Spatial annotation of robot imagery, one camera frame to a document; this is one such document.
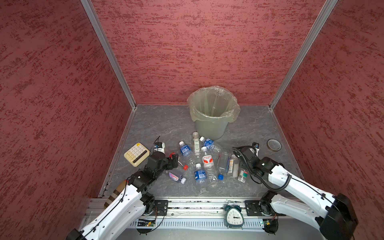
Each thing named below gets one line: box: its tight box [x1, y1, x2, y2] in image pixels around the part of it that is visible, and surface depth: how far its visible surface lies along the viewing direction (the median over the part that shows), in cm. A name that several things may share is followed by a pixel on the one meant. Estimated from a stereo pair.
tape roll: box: [266, 138, 282, 152], surface depth 100 cm
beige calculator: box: [123, 142, 150, 167], surface depth 93 cm
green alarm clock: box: [223, 201, 245, 230], surface depth 70 cm
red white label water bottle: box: [201, 146, 219, 187], surface depth 85 cm
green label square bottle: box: [192, 131, 202, 157], surface depth 94 cm
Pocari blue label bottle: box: [199, 136, 221, 153], surface depth 95 cm
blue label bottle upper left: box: [178, 140, 194, 164], surface depth 91 cm
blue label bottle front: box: [194, 163, 207, 190], surface depth 82 cm
